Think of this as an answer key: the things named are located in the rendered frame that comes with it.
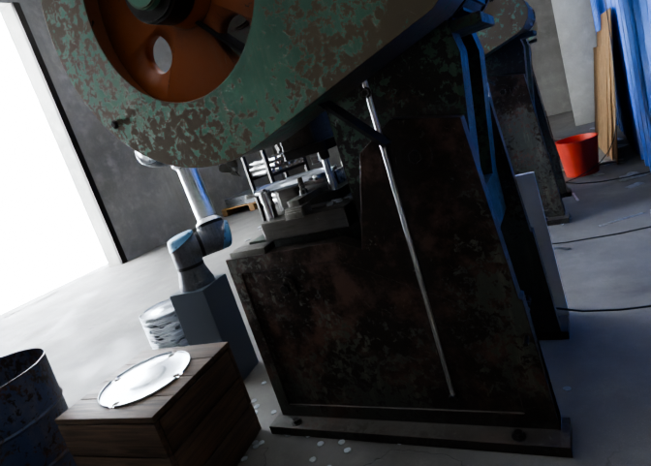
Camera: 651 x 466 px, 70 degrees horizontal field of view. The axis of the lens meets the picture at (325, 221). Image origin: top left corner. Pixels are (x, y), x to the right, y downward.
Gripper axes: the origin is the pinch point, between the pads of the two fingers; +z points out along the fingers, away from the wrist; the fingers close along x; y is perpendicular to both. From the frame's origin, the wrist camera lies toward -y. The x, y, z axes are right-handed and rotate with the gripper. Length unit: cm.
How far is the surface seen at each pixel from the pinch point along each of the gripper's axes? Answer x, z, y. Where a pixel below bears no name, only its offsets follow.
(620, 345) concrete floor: 54, 122, -23
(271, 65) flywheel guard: 51, 0, 39
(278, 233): 5.8, 25.5, 13.0
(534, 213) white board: 58, 75, -36
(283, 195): 4.9, 15.4, -4.6
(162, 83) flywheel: 20.1, -22.7, 30.2
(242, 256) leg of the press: -7.4, 23.5, 17.1
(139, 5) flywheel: 39, -28, 44
